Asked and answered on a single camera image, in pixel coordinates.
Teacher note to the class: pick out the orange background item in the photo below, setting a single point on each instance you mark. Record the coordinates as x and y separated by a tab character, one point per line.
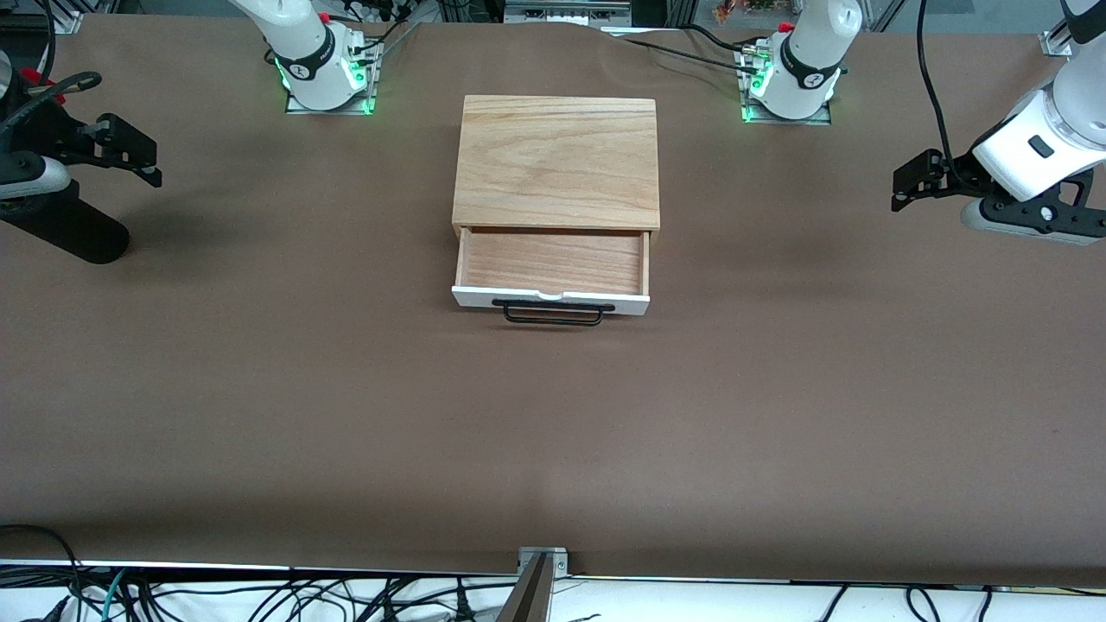
733	10

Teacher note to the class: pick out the dark metal bar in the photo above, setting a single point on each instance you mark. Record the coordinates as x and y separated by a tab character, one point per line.
527	596

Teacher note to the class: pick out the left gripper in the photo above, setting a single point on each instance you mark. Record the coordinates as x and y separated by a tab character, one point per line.
957	175

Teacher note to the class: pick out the aluminium frame profile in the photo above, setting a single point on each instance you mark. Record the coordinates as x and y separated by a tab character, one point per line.
566	10

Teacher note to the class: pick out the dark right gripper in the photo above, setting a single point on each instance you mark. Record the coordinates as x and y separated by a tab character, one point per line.
54	136

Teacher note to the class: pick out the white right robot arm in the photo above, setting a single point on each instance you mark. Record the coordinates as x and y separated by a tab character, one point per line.
302	43

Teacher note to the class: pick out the metal table edge bracket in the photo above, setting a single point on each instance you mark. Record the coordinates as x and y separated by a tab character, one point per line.
557	560

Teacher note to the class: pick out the wooden drawer white front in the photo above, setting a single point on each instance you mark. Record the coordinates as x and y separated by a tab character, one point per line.
553	263

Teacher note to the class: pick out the small aluminium corner block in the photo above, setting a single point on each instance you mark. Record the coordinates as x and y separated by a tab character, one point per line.
67	21
1058	43

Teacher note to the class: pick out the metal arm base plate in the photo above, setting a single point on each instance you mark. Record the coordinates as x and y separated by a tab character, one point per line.
825	111
367	82

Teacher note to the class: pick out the light wooden drawer cabinet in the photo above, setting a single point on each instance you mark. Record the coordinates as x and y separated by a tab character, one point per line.
557	160

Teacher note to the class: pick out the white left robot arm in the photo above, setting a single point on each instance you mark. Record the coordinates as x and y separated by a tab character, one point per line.
812	52

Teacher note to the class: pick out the red clip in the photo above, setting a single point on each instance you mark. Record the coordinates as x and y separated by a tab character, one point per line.
36	85

